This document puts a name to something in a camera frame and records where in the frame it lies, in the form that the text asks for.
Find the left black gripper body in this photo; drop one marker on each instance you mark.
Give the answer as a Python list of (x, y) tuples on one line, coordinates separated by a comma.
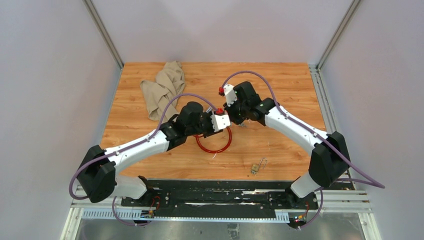
[(205, 127)]

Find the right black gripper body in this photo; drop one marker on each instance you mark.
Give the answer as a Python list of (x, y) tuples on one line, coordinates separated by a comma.
[(237, 111)]

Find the red cable lock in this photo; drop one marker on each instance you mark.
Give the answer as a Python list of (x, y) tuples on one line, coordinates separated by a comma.
[(218, 145)]

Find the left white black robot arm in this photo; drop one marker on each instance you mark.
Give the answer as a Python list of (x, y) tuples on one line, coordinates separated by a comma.
[(99, 174)]

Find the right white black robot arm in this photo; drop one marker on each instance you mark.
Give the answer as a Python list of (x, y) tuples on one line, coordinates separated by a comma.
[(325, 166)]

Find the beige cloth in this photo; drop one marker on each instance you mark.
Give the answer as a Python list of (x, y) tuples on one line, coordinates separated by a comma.
[(168, 83)]

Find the brass padlock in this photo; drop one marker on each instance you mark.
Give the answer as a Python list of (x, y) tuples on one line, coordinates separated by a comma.
[(255, 168)]

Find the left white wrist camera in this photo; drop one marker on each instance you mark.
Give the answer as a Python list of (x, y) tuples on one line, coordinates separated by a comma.
[(220, 120)]

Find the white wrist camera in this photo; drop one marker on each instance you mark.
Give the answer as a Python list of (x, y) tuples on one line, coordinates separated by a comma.
[(220, 120), (229, 93)]

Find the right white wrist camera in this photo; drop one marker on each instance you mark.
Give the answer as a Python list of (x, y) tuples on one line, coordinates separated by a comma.
[(229, 93)]

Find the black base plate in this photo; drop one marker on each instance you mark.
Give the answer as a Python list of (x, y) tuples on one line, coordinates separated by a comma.
[(227, 201)]

